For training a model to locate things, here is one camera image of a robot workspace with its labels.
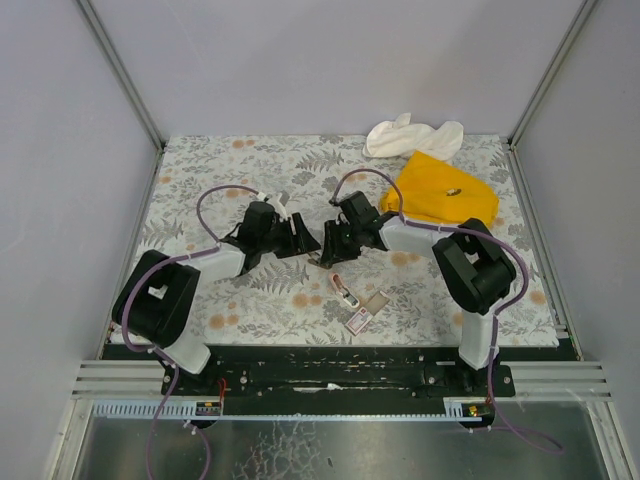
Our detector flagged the cardboard staple box tray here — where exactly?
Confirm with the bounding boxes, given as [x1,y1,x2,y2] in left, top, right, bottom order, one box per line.
[363,291,390,316]

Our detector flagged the red white staple box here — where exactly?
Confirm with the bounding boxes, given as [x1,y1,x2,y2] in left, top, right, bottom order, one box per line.
[345,307,374,336]

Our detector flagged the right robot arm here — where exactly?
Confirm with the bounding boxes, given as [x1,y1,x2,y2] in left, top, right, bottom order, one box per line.
[316,191,516,370]

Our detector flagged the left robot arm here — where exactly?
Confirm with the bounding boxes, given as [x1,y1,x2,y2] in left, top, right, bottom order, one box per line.
[112,201,321,375]

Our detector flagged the floral table mat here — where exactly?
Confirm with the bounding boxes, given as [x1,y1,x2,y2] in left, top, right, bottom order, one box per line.
[102,133,581,361]

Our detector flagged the yellow cloth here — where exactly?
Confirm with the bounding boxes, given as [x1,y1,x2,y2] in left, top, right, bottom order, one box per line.
[395,152,499,226]

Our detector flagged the white cloth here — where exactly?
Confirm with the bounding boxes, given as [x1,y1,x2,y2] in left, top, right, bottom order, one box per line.
[362,112,464,161]

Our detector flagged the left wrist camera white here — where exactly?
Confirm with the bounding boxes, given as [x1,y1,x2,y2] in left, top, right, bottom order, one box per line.
[257,191,291,220]

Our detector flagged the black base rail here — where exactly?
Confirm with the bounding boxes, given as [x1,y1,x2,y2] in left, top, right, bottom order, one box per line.
[165,346,515,402]

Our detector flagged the left aluminium frame post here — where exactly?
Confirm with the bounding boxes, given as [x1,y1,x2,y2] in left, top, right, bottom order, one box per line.
[73,0,166,151]

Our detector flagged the aluminium frame post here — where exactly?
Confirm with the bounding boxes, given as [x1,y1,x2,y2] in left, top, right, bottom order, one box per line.
[508,0,601,150]
[73,0,166,151]

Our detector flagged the right floor purple cable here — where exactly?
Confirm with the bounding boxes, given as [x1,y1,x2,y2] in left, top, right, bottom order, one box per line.
[484,364,566,455]

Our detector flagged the floor purple cable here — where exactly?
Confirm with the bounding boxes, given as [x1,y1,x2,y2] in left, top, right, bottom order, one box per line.
[484,364,566,455]
[144,372,214,480]

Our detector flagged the white slotted cable duct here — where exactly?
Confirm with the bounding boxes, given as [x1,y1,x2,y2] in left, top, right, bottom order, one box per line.
[94,394,491,423]

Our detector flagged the left floor purple cable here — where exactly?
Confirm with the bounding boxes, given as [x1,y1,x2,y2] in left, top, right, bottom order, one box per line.
[144,372,214,480]

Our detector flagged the right aluminium frame post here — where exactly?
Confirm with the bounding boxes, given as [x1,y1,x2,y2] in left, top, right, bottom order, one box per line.
[508,0,601,150]

